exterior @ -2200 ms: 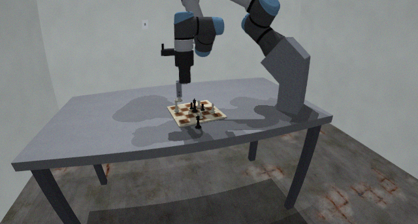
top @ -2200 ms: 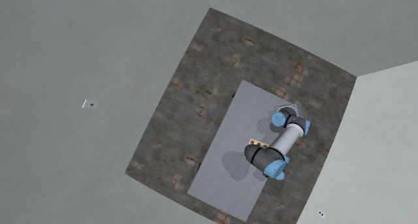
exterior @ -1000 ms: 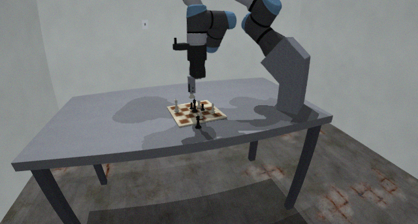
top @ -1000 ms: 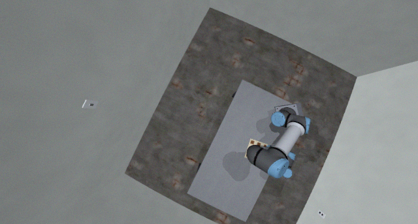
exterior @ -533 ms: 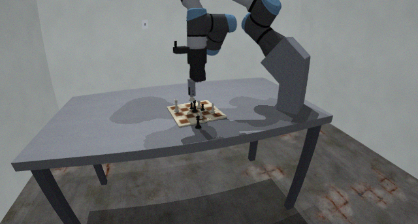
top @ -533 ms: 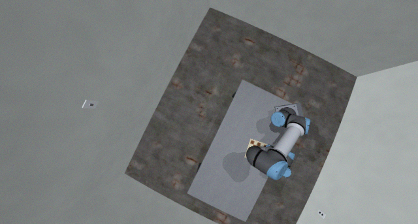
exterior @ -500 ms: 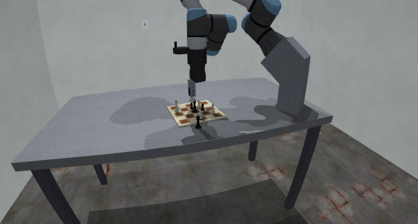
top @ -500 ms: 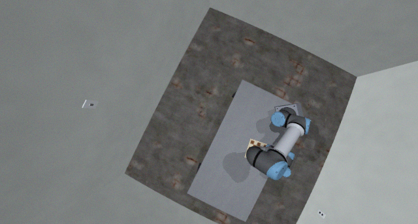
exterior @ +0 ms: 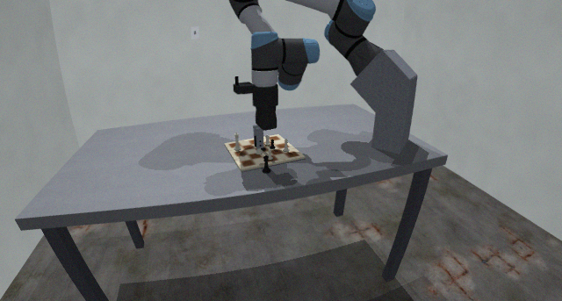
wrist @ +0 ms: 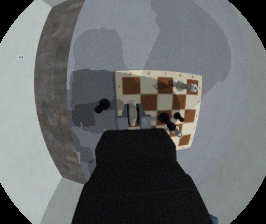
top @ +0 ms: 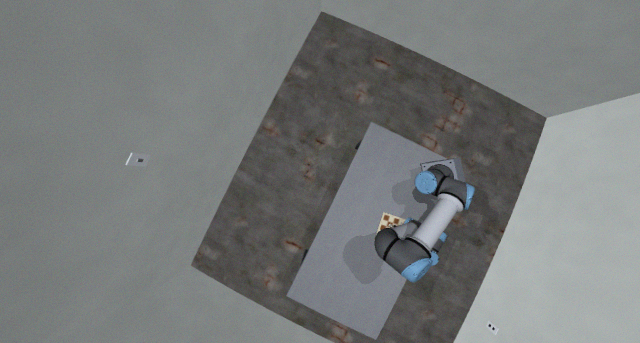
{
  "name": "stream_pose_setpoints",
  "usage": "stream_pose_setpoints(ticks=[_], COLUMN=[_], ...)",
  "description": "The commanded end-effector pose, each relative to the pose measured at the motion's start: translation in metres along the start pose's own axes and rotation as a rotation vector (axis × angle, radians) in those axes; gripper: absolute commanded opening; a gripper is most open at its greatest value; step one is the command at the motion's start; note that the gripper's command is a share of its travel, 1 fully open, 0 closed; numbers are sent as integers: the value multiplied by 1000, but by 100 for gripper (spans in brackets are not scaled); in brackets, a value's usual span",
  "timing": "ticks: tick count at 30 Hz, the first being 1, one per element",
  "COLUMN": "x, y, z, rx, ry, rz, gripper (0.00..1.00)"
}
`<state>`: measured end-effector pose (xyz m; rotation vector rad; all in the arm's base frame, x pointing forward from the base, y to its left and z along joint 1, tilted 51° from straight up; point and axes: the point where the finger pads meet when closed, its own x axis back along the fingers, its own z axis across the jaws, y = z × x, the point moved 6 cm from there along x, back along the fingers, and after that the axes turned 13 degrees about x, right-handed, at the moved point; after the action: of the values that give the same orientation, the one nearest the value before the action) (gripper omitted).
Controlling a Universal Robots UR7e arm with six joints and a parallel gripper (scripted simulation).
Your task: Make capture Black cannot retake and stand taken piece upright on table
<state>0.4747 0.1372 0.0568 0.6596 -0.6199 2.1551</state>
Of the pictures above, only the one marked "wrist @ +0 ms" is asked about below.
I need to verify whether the black chess piece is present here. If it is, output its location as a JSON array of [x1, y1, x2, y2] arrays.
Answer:
[[95, 99, 110, 114], [159, 112, 176, 131]]

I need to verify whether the brown and cream chessboard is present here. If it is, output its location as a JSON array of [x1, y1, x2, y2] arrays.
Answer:
[[115, 70, 202, 150]]

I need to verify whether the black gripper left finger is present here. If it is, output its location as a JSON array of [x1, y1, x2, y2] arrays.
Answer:
[[117, 104, 129, 130]]

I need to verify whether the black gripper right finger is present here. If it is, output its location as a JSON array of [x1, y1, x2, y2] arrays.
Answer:
[[136, 103, 151, 129]]

